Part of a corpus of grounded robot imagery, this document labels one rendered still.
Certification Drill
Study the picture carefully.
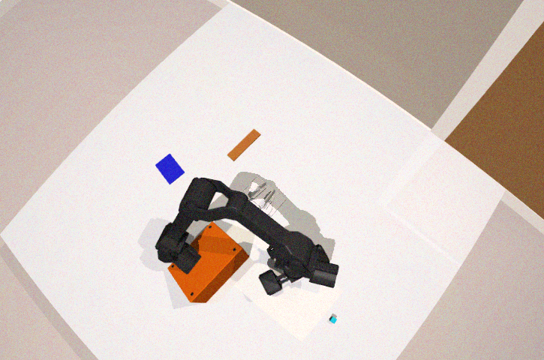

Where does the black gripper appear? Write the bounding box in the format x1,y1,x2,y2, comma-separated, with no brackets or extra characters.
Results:
258,244,330,296

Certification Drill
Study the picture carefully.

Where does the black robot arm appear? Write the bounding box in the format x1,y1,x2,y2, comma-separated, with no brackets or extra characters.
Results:
155,177,339,289

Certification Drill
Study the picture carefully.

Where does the blue flat rectangular plate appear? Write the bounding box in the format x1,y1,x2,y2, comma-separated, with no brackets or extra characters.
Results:
155,154,185,185

